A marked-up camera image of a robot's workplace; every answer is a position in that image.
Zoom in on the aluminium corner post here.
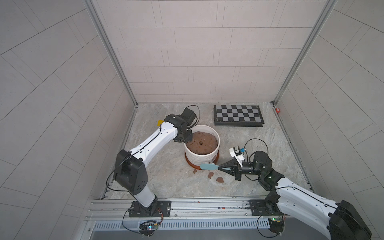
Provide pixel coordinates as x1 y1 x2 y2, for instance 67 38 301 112
83 0 139 108
271 0 338 106

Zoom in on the teal scrubbing brush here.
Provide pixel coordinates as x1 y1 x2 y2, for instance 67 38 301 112
200 163 220 170

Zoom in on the left green circuit board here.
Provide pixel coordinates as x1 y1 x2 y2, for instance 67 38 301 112
139 221 161 236

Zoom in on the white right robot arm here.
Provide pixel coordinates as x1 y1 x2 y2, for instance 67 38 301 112
218 151 372 240

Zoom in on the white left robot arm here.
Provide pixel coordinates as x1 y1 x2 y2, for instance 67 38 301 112
111 108 198 215

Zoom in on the terracotta saucer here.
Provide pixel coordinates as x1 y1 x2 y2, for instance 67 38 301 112
185 152 220 170

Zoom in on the black and grey chessboard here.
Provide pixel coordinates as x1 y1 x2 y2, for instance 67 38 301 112
214 105 265 127

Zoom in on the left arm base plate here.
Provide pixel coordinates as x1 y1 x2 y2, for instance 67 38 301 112
128 199 172 218

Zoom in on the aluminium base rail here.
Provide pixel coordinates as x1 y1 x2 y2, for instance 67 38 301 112
71 196 334 240

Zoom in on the right green circuit board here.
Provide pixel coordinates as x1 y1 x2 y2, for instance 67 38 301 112
269 216 286 235

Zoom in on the aluminium corner post left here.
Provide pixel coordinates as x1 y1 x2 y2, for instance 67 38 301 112
83 0 139 108

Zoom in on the yellow plastic bracket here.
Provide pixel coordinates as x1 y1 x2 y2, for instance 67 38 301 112
157 120 164 127

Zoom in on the aluminium corner post right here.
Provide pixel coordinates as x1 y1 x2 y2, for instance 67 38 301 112
271 0 338 106

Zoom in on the white ceramic pot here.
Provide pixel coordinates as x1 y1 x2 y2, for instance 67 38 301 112
184 125 221 166

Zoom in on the mud chunk on table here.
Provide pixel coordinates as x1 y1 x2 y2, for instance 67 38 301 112
216 177 225 183

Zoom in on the green circuit board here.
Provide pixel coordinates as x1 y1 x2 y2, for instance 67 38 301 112
139 221 161 236
269 216 286 235

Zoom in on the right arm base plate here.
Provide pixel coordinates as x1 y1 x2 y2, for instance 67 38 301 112
244 200 288 217

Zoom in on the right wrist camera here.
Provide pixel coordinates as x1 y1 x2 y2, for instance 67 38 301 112
230 146 245 168

